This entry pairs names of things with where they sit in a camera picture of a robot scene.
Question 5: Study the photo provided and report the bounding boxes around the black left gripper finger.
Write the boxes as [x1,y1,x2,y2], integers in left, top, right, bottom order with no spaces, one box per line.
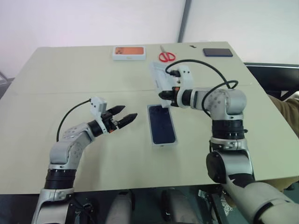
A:
[117,113,138,129]
[109,105,126,116]

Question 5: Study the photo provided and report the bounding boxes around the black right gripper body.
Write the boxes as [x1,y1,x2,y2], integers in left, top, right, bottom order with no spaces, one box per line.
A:
[167,86,179,104]

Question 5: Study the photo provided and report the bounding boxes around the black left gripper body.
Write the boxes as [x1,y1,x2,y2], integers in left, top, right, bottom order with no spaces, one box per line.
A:
[101,111,121,134]

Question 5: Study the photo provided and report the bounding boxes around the white phone box lid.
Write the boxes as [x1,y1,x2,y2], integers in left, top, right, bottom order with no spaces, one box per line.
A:
[149,61,178,109]

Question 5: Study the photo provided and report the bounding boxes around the dark blue smartphone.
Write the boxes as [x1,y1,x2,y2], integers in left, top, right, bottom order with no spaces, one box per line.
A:
[149,105,177,145]

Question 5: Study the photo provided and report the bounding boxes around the white phone box base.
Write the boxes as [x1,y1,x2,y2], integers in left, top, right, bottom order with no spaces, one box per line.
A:
[147,104,179,148]

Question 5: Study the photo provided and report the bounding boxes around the white box with orange print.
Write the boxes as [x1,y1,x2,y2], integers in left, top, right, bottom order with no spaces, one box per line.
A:
[112,46,147,62]

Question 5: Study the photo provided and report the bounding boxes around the grey vertical pole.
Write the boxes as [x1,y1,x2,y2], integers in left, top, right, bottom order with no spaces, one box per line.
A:
[176,0,193,43]

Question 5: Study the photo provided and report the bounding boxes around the dark rounded grey shape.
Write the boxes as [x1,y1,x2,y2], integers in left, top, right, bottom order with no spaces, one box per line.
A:
[107,189,136,224]
[162,189,198,224]

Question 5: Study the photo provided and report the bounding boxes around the grey metal rack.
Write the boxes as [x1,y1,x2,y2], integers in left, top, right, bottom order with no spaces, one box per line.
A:
[0,70,15,99]

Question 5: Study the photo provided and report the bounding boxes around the khaki trouser leg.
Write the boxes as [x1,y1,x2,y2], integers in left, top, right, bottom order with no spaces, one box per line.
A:
[268,91,299,139]

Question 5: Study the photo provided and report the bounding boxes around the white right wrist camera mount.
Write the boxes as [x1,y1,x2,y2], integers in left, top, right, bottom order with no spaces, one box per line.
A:
[173,65,195,108]

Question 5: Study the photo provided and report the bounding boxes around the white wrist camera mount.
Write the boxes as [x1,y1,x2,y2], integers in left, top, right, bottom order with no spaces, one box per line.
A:
[90,96,110,135]
[173,65,195,108]

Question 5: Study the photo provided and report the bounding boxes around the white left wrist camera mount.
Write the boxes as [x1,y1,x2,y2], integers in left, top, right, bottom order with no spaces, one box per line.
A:
[90,96,110,135]

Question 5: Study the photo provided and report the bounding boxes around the red handled scissors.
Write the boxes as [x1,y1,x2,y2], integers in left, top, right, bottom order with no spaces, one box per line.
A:
[158,45,177,63]

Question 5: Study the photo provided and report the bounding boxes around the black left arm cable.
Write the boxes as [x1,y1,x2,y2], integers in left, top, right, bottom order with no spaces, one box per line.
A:
[56,98,93,142]

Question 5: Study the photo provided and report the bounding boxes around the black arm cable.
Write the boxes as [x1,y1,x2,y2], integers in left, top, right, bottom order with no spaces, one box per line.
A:
[56,98,93,142]
[165,60,239,115]

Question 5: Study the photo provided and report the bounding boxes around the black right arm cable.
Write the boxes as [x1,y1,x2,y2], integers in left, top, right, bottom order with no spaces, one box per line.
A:
[165,60,239,115]

